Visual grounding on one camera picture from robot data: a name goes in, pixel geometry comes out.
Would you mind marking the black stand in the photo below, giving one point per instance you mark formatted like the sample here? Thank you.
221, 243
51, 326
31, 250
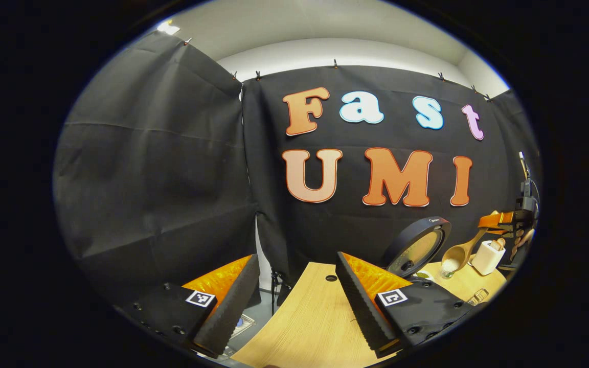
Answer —
275, 286

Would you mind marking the spoonful of white rice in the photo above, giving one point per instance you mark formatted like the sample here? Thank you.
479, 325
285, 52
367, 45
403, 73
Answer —
450, 265

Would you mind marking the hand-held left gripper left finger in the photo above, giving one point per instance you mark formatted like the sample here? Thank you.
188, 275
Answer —
233, 301

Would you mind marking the black backdrop cloth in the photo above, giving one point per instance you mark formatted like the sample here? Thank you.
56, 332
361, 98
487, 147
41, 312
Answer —
146, 168

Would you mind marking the white patterned sheet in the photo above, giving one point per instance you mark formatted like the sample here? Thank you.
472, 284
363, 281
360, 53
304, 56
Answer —
243, 325

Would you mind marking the row of cloth clips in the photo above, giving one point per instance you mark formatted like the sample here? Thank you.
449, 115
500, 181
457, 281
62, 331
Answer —
335, 63

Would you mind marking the black and cream rice cooker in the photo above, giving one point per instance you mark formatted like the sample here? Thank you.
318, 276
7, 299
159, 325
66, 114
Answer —
417, 248

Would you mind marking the wooden spoon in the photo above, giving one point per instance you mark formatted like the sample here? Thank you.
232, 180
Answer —
460, 251

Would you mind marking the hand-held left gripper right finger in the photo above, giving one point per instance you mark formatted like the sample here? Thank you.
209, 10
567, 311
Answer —
361, 301

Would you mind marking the white toaster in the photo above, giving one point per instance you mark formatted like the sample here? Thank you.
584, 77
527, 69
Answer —
484, 260

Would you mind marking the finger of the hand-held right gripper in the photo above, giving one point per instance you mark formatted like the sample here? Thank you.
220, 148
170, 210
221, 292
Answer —
496, 220

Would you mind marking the toasted bread slice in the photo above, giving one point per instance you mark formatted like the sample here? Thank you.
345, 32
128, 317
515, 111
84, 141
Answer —
494, 246
501, 243

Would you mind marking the ceiling light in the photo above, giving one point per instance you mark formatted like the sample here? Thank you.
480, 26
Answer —
167, 27

